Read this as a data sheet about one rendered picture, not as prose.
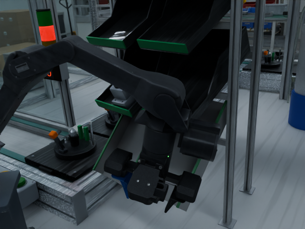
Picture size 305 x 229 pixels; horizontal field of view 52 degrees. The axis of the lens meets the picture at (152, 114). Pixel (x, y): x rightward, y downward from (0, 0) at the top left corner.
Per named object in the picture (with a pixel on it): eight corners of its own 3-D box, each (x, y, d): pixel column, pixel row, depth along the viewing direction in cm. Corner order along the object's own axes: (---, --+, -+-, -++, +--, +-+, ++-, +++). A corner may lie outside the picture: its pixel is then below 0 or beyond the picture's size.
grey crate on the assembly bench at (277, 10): (283, 15, 550) (284, 5, 543) (260, 15, 571) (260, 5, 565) (287, 13, 573) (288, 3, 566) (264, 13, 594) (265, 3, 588)
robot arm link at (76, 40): (6, 73, 53) (20, 14, 49) (33, 62, 61) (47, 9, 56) (159, 151, 53) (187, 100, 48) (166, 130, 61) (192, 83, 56)
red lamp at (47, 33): (47, 41, 109) (45, 27, 107) (38, 40, 112) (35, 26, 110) (58, 39, 113) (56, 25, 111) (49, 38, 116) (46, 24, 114)
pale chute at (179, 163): (186, 211, 72) (177, 207, 69) (145, 190, 81) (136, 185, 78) (234, 106, 78) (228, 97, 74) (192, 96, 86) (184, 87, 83)
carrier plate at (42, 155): (76, 183, 92) (74, 176, 91) (25, 162, 105) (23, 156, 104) (126, 147, 110) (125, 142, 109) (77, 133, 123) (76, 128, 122)
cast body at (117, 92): (129, 113, 75) (116, 91, 71) (115, 110, 78) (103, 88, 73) (148, 90, 79) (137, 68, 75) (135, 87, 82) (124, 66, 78)
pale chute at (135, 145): (134, 192, 80) (124, 187, 77) (102, 174, 89) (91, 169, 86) (181, 97, 86) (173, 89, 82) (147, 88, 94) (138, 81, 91)
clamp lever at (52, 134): (62, 151, 100) (51, 135, 96) (58, 150, 101) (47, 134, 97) (70, 143, 102) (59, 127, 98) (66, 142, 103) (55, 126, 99)
